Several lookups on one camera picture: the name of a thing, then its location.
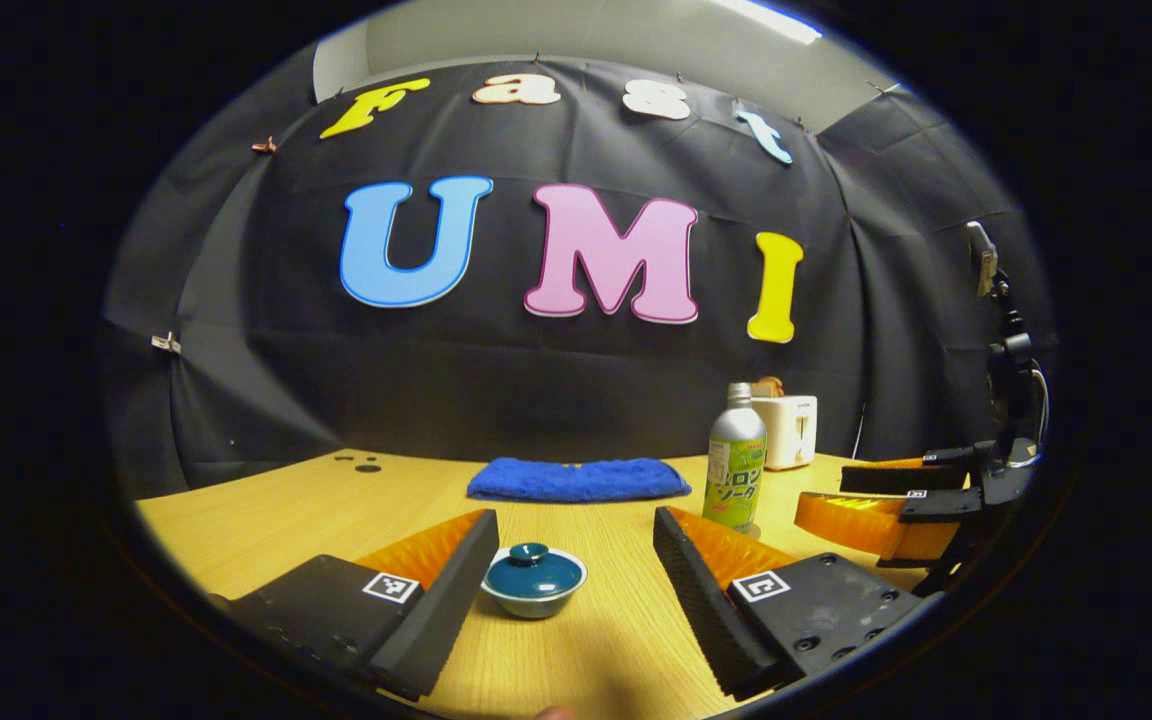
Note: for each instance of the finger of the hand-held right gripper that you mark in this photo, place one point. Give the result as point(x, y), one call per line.
point(936, 505)
point(901, 478)

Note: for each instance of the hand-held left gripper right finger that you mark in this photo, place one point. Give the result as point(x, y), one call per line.
point(696, 600)

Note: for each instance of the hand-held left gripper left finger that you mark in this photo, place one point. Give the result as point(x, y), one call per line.
point(446, 600)

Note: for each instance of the white teal teacup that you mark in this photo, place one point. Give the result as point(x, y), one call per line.
point(534, 609)

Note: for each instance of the teal teacup lid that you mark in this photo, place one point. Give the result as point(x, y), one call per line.
point(534, 572)

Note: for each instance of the silver green water bottle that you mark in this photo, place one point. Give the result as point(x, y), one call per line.
point(736, 440)

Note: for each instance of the white toaster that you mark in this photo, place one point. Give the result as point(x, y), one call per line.
point(788, 430)

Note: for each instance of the blue folded towel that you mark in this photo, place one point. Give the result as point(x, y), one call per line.
point(576, 480)

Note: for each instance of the grey mounted device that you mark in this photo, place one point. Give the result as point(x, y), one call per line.
point(982, 255)

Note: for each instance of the black backdrop cloth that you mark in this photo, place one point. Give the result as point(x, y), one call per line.
point(536, 380)

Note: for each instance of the white cloth clip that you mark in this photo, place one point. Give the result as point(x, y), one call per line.
point(166, 343)

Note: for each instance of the copper cloth clip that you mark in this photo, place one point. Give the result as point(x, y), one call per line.
point(265, 146)

